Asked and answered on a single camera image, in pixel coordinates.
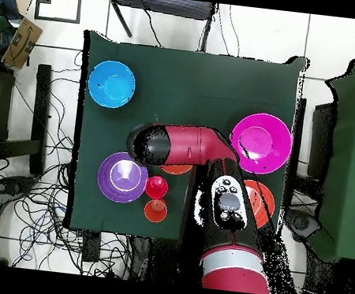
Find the small orange bowl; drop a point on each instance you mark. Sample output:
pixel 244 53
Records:
pixel 176 169

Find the purple bowl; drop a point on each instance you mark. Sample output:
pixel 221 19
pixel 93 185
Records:
pixel 122 177

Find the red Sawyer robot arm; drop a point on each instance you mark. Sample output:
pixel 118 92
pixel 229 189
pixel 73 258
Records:
pixel 196 146

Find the red cup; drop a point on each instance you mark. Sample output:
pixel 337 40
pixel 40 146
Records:
pixel 157 186

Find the dark green table cloth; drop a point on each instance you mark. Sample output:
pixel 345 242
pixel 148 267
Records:
pixel 187 91

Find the orange cup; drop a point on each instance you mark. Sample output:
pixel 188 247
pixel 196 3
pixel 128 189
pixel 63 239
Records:
pixel 155 210

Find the large pink bowl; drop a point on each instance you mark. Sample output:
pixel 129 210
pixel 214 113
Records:
pixel 263 144

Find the large light blue bowl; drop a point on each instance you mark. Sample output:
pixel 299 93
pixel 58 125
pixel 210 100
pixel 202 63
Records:
pixel 111 84

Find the large orange bowl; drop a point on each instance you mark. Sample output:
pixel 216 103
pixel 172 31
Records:
pixel 263 201

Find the black power strip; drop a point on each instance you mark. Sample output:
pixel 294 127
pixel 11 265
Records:
pixel 91 248

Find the black metal stand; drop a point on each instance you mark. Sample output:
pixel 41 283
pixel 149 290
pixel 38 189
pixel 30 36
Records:
pixel 165 6

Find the black box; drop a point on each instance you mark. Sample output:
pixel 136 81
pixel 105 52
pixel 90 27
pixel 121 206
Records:
pixel 321 138

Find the brown cardboard box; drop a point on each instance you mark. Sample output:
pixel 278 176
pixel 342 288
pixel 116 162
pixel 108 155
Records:
pixel 22 43

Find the blue fabric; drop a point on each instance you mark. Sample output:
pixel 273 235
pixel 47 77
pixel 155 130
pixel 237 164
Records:
pixel 3 6

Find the black bench frame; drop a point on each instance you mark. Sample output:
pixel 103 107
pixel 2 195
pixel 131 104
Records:
pixel 40 106

